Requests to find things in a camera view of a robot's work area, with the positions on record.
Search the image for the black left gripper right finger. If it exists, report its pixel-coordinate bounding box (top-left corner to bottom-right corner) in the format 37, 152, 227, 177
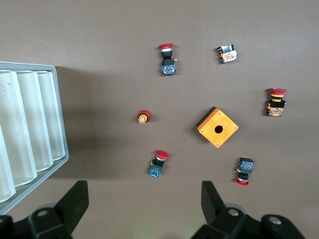
190, 181, 306, 239

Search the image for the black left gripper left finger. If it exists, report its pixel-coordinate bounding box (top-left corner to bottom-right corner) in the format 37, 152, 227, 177
0, 180, 90, 239

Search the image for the red mushroom button black collar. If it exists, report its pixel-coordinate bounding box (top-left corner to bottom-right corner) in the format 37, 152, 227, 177
235, 157, 255, 186

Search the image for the red button blue block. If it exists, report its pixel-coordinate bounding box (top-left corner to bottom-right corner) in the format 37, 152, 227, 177
148, 150, 169, 180

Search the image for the grey tray with white slots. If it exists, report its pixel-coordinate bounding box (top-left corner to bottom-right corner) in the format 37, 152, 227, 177
0, 61, 70, 216

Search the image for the red orange emergency stop head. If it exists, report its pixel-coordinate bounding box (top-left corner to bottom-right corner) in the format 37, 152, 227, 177
137, 110, 152, 124

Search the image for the red yellow emergency stop button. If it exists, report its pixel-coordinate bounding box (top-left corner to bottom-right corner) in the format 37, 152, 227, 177
265, 87, 288, 117

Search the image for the red mushroom button silver collar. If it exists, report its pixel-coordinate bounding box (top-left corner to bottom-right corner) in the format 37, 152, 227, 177
158, 43, 178, 77

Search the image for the orange white contact block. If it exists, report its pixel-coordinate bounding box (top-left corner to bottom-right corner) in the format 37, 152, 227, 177
215, 44, 238, 64

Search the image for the orange button enclosure box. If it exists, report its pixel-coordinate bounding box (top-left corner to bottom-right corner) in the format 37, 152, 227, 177
195, 106, 239, 149

